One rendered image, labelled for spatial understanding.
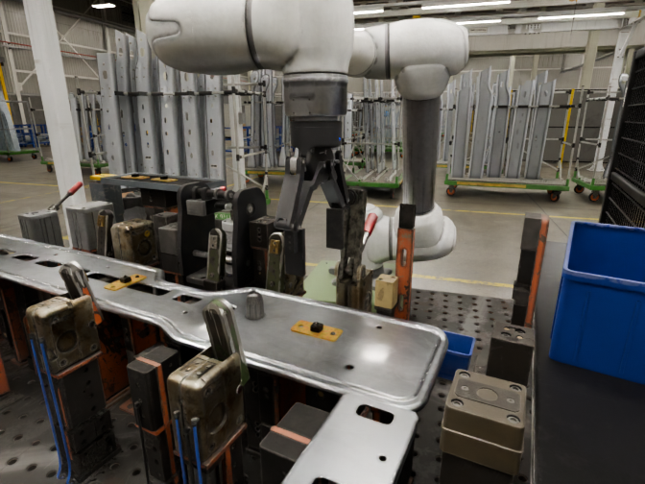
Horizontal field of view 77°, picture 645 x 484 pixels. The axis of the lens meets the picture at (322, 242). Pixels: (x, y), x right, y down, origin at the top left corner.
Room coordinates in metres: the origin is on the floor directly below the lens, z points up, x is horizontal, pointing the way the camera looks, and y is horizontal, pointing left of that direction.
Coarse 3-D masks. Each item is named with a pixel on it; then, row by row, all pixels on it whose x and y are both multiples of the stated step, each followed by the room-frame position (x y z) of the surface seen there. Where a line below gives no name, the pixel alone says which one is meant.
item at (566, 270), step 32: (576, 224) 0.73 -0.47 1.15; (608, 224) 0.71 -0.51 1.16; (576, 256) 0.73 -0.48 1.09; (608, 256) 0.70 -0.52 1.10; (640, 256) 0.68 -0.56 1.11; (576, 288) 0.47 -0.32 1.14; (608, 288) 0.46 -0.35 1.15; (640, 288) 0.44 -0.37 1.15; (576, 320) 0.47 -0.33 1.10; (608, 320) 0.45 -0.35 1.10; (640, 320) 0.44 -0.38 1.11; (576, 352) 0.47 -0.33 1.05; (608, 352) 0.45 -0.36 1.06; (640, 352) 0.43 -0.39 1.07
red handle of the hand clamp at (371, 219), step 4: (368, 216) 0.84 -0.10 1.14; (372, 216) 0.83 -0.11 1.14; (376, 216) 0.83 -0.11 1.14; (368, 220) 0.82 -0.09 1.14; (372, 220) 0.82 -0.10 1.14; (376, 220) 0.83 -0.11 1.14; (368, 224) 0.81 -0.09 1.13; (372, 224) 0.82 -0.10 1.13; (368, 228) 0.81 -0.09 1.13; (372, 228) 0.81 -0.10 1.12; (364, 232) 0.80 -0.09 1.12; (368, 232) 0.80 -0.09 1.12; (364, 236) 0.79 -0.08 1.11; (368, 236) 0.80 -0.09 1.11; (364, 240) 0.78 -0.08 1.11; (364, 244) 0.78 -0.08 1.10; (364, 248) 0.78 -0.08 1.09; (352, 260) 0.74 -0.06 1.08; (348, 264) 0.74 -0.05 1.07; (352, 264) 0.74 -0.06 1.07; (348, 268) 0.73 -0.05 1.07; (352, 268) 0.73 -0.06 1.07; (348, 272) 0.73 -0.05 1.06; (352, 272) 0.73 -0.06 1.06
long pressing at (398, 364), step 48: (0, 240) 1.13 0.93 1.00; (48, 288) 0.80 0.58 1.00; (96, 288) 0.79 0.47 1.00; (192, 288) 0.78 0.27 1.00; (240, 288) 0.78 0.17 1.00; (192, 336) 0.59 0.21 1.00; (240, 336) 0.59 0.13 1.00; (288, 336) 0.59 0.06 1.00; (384, 336) 0.59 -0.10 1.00; (432, 336) 0.59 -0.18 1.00; (336, 384) 0.47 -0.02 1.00; (384, 384) 0.47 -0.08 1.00; (432, 384) 0.48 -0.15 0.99
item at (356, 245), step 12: (348, 192) 0.72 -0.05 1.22; (360, 192) 0.74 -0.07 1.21; (360, 204) 0.74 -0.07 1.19; (348, 216) 0.75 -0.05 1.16; (360, 216) 0.73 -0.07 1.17; (348, 228) 0.75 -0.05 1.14; (360, 228) 0.73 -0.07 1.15; (348, 240) 0.75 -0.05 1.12; (360, 240) 0.73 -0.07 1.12; (348, 252) 0.74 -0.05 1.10; (360, 252) 0.73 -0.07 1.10
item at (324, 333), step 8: (296, 328) 0.61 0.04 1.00; (304, 328) 0.61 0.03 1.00; (312, 328) 0.60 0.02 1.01; (320, 328) 0.60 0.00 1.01; (328, 328) 0.61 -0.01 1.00; (336, 328) 0.61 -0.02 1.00; (312, 336) 0.59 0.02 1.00; (320, 336) 0.59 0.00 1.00; (328, 336) 0.59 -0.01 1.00; (336, 336) 0.59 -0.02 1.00
